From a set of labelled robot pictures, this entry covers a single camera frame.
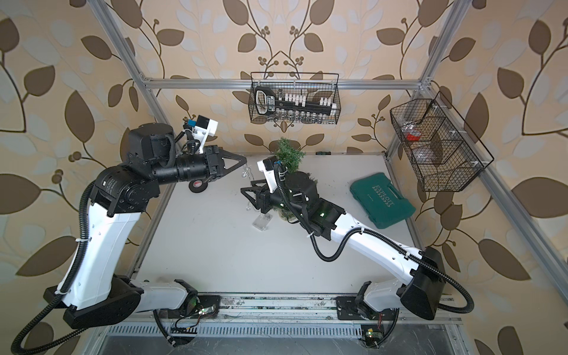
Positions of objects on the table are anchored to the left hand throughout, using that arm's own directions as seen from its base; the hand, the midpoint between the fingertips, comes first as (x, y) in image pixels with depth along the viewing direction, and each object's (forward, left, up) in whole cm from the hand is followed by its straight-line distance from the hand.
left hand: (241, 157), depth 51 cm
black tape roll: (+27, +34, -50) cm, 67 cm away
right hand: (+2, +2, -15) cm, 15 cm away
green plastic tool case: (+17, -51, -44) cm, 70 cm away
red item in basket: (+27, -56, -16) cm, 64 cm away
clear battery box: (+10, +1, -50) cm, 52 cm away
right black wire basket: (+18, -64, -15) cm, 69 cm away
